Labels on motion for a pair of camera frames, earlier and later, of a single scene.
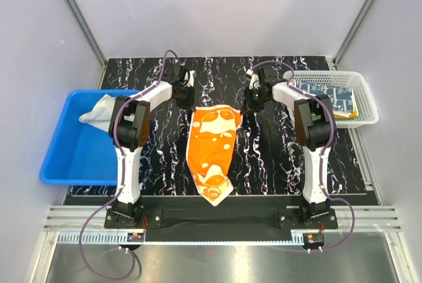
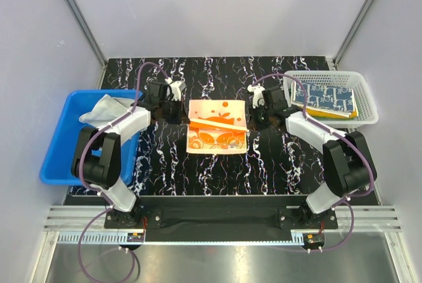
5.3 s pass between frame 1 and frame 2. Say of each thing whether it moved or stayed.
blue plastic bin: stayed
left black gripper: moved
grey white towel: stayed
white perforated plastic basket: stayed
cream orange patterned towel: moved
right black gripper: moved
